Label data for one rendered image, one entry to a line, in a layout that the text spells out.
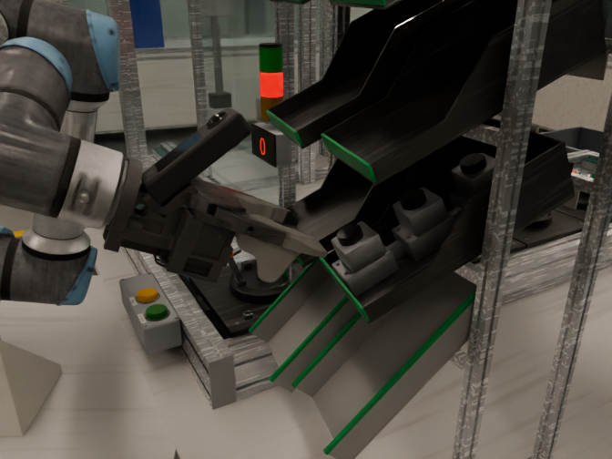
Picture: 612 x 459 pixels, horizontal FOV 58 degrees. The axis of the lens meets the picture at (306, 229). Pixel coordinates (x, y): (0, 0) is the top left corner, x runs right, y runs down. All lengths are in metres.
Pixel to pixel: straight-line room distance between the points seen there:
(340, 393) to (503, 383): 0.41
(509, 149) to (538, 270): 0.83
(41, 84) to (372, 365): 0.51
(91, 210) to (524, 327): 0.98
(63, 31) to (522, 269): 1.02
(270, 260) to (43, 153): 0.23
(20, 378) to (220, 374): 0.32
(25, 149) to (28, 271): 0.61
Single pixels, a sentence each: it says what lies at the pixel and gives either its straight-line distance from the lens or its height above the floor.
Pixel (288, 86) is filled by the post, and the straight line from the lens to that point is 1.22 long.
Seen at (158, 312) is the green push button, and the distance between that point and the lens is 1.07.
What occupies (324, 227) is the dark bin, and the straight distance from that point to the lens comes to 0.78.
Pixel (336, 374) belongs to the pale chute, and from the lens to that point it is 0.80.
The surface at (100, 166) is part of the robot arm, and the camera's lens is 0.51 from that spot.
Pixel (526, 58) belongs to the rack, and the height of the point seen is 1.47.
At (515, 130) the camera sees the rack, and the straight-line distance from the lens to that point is 0.57.
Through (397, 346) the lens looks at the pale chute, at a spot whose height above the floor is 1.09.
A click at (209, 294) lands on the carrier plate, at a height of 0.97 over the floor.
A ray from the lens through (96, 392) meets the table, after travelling 1.09.
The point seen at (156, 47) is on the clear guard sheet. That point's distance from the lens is 2.30.
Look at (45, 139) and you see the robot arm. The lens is 0.52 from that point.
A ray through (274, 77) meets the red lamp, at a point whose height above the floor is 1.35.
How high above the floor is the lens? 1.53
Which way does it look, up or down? 24 degrees down
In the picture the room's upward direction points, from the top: straight up
